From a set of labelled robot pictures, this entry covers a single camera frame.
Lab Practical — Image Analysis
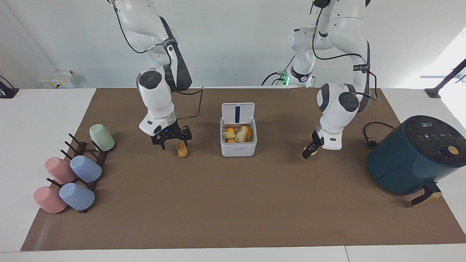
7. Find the black stand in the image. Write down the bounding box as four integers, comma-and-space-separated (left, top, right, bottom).
0, 75, 20, 99
424, 59, 466, 99

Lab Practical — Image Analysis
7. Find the pink cup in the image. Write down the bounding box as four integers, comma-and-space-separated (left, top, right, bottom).
33, 186, 68, 214
44, 157, 77, 184

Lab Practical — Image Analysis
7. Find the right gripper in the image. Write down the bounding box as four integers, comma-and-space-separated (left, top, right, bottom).
151, 121, 193, 150

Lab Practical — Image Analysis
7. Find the blue cup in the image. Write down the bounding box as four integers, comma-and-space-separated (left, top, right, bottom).
59, 183, 96, 211
70, 155, 103, 183

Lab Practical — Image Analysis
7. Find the green cup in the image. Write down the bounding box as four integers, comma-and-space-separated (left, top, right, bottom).
90, 124, 116, 152

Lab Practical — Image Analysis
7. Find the dark teal air fryer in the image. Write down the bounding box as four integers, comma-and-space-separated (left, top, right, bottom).
367, 115, 466, 207

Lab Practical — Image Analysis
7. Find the white socket box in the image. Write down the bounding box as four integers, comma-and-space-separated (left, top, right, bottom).
39, 70, 79, 89

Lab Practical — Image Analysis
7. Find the dark wooden cup rack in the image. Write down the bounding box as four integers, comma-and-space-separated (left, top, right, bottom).
46, 133, 108, 214

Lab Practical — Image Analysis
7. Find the black air fryer cable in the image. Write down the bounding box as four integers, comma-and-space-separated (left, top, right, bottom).
363, 122, 396, 148

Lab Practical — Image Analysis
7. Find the white bin with lid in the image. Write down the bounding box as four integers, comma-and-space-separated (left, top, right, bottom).
221, 102, 257, 158

